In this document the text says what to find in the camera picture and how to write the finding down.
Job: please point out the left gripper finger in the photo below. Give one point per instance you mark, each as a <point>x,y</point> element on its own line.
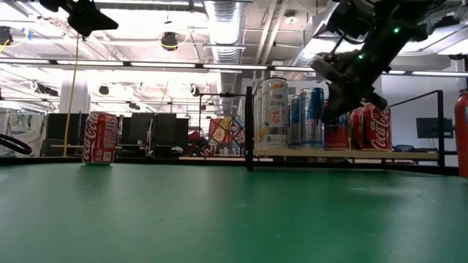
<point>91,20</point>

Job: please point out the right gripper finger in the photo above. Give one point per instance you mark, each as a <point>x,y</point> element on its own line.
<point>340,104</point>
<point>376,101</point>

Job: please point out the red Coca-Cola Star Wars can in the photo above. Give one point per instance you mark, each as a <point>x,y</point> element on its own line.
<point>376,128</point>
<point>355,131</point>

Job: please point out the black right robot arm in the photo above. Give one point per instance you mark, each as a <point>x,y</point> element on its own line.
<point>387,40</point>

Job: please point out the black computer monitor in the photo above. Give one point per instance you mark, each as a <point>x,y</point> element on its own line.
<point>60,126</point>
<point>429,128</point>
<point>172,128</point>
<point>142,128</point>

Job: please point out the black ceiling device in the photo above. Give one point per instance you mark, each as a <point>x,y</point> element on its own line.
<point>4,36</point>

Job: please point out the white column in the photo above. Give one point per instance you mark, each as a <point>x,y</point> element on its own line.
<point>75,95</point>

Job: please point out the colourful patterned panel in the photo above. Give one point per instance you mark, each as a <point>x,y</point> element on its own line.
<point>226,133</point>

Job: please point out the red bag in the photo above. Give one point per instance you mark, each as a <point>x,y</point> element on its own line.
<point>194,139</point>

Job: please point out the green table mat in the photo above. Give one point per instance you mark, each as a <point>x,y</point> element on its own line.
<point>183,219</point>

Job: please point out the wooden shelf with black frame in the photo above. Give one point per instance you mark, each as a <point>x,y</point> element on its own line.
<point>365,155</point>

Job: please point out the black overhead camera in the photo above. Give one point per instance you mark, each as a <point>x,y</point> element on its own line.
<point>169,41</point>

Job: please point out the overhead frame light bar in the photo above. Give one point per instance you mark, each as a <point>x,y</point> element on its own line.
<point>164,65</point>

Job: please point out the thin black metal rail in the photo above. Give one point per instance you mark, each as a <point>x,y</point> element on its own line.
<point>219,94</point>

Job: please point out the silver ventilation duct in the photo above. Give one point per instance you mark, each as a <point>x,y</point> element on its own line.
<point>225,44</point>

